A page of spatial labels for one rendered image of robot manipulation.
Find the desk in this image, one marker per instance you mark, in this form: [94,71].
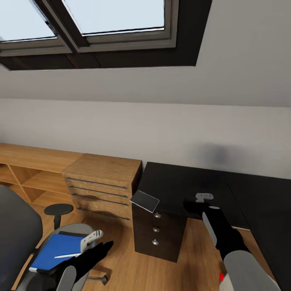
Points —
[256,203]

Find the swivel chair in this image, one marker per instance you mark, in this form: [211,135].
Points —
[21,229]

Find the notebook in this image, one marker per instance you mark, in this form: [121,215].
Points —
[145,201]

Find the folder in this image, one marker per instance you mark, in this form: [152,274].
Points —
[56,246]

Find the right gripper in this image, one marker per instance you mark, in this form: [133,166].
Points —
[193,207]

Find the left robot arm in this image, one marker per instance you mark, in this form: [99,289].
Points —
[63,276]

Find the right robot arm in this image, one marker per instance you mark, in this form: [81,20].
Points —
[243,269]

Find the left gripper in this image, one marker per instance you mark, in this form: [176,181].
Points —
[96,254]

